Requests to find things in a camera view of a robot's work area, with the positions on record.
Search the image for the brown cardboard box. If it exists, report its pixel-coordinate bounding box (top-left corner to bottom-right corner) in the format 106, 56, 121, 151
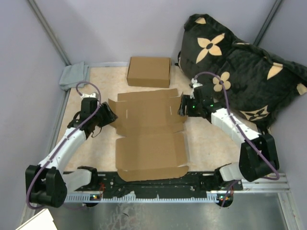
108, 89, 189, 182
127, 56, 171, 88

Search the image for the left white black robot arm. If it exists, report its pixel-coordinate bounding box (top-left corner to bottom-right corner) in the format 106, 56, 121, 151
25, 97, 117, 208

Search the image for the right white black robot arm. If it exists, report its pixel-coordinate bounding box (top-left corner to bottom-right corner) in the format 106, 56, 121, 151
178, 87, 280, 190

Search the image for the grey folded cloth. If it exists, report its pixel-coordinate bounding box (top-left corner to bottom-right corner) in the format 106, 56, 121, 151
59, 62, 90, 91

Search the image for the black plush flower cushion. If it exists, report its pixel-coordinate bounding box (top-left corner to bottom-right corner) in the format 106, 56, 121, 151
178, 14, 307, 130

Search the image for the white board corner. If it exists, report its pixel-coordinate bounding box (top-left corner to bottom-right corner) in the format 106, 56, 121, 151
16, 208, 57, 230

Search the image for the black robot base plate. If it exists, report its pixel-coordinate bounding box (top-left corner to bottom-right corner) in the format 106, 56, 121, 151
71, 170, 243, 208

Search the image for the left grey corner post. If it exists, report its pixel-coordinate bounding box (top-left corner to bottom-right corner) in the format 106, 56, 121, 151
26, 0, 71, 66

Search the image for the grey corner post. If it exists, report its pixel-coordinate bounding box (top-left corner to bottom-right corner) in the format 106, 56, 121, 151
26, 0, 71, 66
253, 0, 283, 46

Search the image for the aluminium rail frame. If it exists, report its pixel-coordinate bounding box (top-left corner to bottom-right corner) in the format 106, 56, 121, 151
20, 173, 302, 230

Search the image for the right grey corner post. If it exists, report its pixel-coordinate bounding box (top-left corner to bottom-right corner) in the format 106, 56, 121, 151
253, 0, 283, 46

